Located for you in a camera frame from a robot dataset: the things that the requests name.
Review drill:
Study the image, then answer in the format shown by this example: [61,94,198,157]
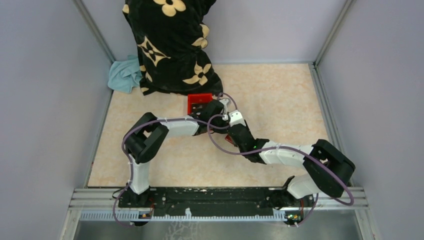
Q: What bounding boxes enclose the red leather card holder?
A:
[224,134,235,146]

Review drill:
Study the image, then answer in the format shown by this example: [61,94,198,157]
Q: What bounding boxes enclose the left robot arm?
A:
[121,98,231,207]

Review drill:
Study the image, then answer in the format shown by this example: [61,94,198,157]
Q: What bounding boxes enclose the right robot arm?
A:
[227,121,356,206]

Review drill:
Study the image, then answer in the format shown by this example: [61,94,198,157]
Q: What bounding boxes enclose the red plastic bin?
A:
[187,93,213,115]

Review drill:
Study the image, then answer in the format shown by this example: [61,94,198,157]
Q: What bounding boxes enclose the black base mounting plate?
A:
[116,187,315,209]

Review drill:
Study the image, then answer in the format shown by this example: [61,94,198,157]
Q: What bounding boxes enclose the light blue cloth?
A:
[107,55,142,94]

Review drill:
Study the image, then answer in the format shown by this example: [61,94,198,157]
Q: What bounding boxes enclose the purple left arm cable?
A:
[112,92,238,228]

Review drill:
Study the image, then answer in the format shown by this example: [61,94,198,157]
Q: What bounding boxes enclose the aluminium frame rail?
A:
[69,187,369,224]

